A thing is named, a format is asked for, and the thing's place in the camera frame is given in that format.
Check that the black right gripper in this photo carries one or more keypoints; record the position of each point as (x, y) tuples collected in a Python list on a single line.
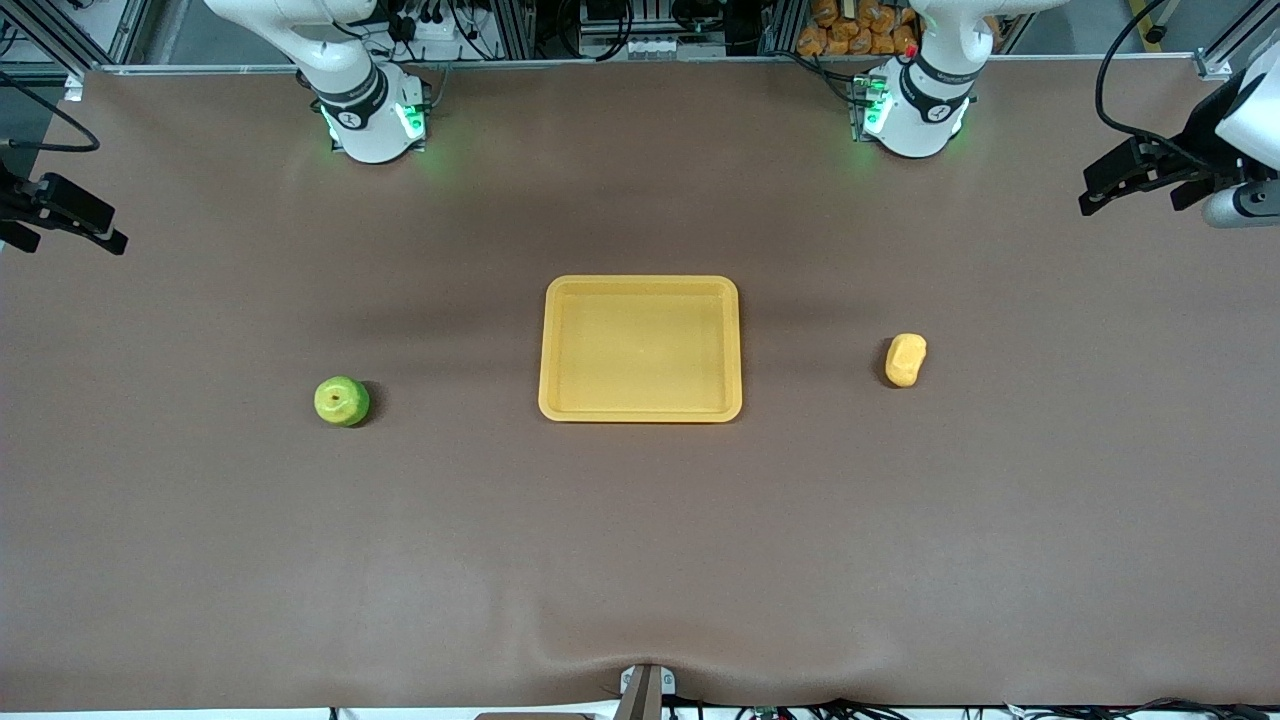
[(12, 203)]

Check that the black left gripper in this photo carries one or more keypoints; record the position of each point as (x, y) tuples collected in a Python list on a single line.
[(1197, 140)]

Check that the yellow potato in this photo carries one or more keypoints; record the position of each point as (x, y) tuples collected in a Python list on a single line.
[(905, 360)]

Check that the green apple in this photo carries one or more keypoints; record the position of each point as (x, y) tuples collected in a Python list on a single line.
[(342, 402)]

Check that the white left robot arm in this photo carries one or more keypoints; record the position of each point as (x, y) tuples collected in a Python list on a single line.
[(920, 115)]

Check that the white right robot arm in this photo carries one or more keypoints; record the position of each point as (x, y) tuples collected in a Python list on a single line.
[(365, 120)]

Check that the yellow plastic tray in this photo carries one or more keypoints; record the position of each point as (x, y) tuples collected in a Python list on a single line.
[(640, 350)]

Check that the orange snack bag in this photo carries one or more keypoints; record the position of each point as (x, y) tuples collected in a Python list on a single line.
[(860, 25)]

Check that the white power strip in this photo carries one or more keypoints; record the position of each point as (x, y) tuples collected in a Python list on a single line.
[(432, 28)]

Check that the brown table mat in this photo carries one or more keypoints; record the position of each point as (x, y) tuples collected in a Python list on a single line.
[(640, 550)]

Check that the aluminium frame post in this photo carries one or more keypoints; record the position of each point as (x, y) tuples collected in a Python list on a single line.
[(60, 30), (1235, 40)]

